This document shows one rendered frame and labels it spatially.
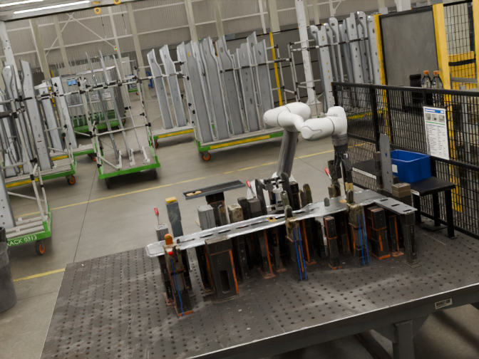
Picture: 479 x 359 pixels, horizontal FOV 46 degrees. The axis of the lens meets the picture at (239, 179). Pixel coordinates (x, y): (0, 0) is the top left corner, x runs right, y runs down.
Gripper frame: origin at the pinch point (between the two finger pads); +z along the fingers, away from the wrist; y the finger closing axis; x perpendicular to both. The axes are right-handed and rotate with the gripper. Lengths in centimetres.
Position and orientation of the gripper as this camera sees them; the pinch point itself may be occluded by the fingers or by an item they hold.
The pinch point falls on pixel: (344, 178)
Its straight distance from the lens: 327.0
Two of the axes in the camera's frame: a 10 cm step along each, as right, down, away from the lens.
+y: 2.6, 1.9, -9.5
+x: 9.5, -2.2, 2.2
